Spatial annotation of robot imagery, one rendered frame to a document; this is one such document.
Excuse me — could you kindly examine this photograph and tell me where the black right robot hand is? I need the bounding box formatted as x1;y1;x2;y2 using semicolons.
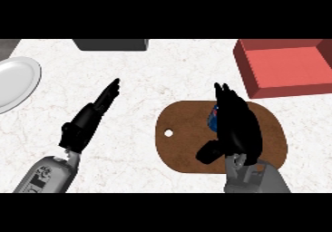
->
194;82;265;167

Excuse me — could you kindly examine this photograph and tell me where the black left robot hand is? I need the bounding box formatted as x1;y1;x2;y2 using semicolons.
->
57;78;122;154

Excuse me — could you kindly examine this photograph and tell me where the blue can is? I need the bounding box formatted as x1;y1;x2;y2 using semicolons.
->
206;103;219;133

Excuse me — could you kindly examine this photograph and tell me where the brown wooden cutting board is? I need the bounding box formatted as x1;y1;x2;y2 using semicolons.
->
153;100;289;175

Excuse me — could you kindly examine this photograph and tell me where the red cardboard box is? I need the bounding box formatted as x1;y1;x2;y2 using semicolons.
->
231;38;332;100

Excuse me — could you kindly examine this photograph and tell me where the white plate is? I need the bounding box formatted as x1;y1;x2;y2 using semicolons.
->
0;56;42;117

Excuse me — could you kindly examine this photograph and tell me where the dark grey appliance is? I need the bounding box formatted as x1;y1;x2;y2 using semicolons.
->
72;38;150;52

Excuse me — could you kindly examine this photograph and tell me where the grey flat object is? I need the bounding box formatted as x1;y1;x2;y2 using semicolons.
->
0;38;21;65

